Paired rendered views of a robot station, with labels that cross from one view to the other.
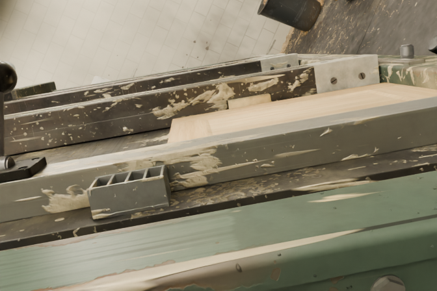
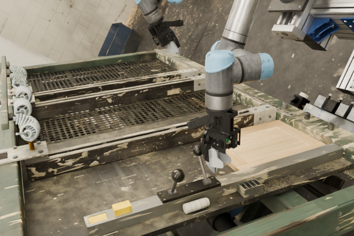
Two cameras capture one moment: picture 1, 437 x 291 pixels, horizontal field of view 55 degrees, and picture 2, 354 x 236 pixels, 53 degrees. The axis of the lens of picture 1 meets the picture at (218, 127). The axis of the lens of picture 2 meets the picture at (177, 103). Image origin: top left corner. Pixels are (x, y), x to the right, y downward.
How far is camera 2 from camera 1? 0.96 m
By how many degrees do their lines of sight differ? 23
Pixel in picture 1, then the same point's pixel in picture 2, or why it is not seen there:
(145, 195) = (257, 189)
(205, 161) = (264, 176)
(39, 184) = (223, 187)
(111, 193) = (250, 190)
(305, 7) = not seen: outside the picture
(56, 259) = (293, 214)
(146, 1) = not seen: outside the picture
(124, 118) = (179, 138)
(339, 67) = (263, 113)
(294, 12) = not seen: outside the picture
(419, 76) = (297, 125)
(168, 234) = (307, 208)
